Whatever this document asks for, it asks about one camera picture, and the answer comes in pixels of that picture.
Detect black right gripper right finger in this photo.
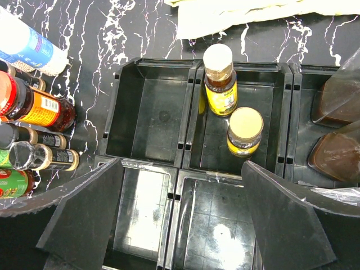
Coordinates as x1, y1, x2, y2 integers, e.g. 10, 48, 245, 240
241, 161, 359, 269

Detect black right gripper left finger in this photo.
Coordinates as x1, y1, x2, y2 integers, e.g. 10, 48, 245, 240
1, 158, 123, 269

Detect glass oil bottle gold spout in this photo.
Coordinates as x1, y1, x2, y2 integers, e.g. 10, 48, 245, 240
311, 50, 359, 127

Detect yellow-label beige-cap bottle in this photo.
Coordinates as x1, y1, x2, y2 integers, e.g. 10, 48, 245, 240
203, 43, 238, 116
227, 107, 264, 158

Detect yellow-cap green-label bottle front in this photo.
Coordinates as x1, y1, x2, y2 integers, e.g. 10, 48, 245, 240
0, 168, 35, 199

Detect yellow-cap green-label bottle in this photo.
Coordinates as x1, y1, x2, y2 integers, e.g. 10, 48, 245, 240
0, 168, 35, 199
0, 150, 13, 169

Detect yellow-cap green-label bottle rear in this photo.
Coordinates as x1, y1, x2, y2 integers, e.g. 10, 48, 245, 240
0, 150, 13, 169

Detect black-cap spice bottle middle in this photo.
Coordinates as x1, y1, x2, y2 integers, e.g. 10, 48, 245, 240
0, 123, 67, 150

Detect black organizer tray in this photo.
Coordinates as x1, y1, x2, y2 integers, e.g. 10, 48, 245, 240
94, 57, 360, 270

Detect red-lid chili sauce jar rear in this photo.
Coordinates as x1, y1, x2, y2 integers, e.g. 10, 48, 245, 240
1, 71, 76, 132

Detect black-cap spice bottle rear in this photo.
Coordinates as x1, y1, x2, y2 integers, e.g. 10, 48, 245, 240
1, 59, 46, 92

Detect right white-lid granule jar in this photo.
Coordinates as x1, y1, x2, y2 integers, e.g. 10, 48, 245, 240
1, 7, 69, 77

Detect patterned cream folded cloth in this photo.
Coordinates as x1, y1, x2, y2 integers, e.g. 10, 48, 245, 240
164, 0, 359, 39

